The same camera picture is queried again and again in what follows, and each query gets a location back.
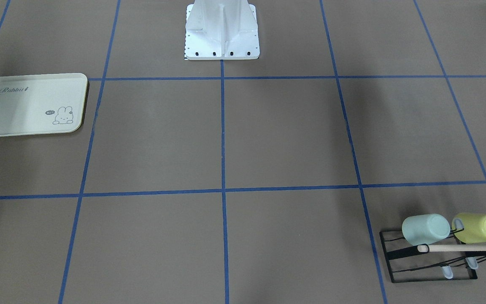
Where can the cream rabbit tray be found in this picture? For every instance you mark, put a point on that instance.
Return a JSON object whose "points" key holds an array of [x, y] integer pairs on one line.
{"points": [[42, 104]]}

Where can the black wire cup rack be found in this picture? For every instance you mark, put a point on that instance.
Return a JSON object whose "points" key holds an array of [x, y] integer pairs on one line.
{"points": [[447, 260]]}

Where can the white camera stand base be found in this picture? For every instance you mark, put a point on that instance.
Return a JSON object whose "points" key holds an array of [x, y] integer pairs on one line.
{"points": [[221, 30]]}

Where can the light green cup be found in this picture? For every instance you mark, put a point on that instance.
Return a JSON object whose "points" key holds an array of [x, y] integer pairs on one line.
{"points": [[425, 229]]}

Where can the yellow cup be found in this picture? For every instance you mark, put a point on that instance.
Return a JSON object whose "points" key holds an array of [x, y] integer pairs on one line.
{"points": [[470, 228]]}

